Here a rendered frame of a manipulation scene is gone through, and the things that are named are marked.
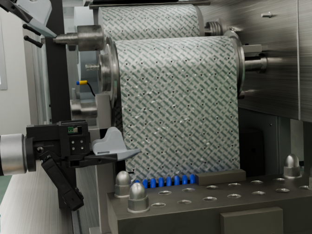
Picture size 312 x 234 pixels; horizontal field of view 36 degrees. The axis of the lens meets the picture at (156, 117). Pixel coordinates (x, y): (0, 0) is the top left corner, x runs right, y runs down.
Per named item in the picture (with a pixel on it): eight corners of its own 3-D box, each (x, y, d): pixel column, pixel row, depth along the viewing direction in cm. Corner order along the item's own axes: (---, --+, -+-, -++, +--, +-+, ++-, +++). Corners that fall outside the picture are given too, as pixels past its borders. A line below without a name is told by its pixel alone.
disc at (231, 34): (219, 97, 109) (216, 32, 107) (221, 97, 109) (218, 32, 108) (243, 102, 95) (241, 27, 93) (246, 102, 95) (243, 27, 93)
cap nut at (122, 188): (113, 193, 87) (111, 169, 87) (133, 191, 88) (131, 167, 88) (115, 198, 84) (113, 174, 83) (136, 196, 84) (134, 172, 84)
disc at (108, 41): (107, 106, 104) (103, 38, 102) (110, 106, 104) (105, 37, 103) (116, 112, 90) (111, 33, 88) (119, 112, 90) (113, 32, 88)
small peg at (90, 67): (85, 67, 94) (85, 62, 93) (99, 66, 95) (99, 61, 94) (86, 72, 94) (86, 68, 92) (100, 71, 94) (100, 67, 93)
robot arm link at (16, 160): (3, 179, 84) (7, 170, 92) (29, 177, 85) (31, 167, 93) (-2, 138, 83) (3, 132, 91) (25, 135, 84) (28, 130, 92)
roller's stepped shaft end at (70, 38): (53, 46, 119) (52, 33, 119) (77, 45, 120) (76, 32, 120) (53, 46, 116) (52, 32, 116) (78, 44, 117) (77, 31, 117)
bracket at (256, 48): (232, 54, 104) (232, 44, 103) (257, 52, 105) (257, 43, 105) (241, 53, 99) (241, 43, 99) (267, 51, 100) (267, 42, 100)
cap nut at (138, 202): (126, 207, 78) (124, 181, 78) (147, 205, 79) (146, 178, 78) (129, 214, 75) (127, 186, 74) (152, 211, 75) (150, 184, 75)
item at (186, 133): (126, 189, 93) (120, 95, 91) (239, 177, 98) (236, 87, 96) (127, 190, 93) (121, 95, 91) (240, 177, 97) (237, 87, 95)
